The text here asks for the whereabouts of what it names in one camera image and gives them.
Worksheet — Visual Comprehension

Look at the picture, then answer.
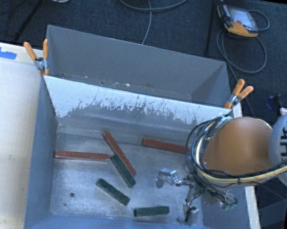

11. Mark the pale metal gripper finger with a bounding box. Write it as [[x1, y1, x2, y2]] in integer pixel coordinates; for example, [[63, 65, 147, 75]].
[[154, 175, 177, 191], [157, 167, 179, 181]]

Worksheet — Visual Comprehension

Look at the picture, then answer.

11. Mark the red-brown flat block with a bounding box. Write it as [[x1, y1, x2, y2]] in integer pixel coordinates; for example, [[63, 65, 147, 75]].
[[96, 130, 143, 178], [53, 145, 111, 167], [141, 137, 190, 155]]

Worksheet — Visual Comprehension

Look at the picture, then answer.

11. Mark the dark green flat block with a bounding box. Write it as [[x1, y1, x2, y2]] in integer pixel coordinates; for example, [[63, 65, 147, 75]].
[[93, 177, 134, 207], [132, 200, 171, 223], [105, 153, 141, 190]]

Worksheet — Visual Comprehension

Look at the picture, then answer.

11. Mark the grey metal bin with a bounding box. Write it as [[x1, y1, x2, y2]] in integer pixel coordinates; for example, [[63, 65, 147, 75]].
[[15, 24, 282, 229]]

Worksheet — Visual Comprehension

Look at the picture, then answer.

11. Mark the black cylinder on white bracket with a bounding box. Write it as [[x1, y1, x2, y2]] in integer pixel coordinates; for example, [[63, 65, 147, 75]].
[[176, 189, 203, 228]]

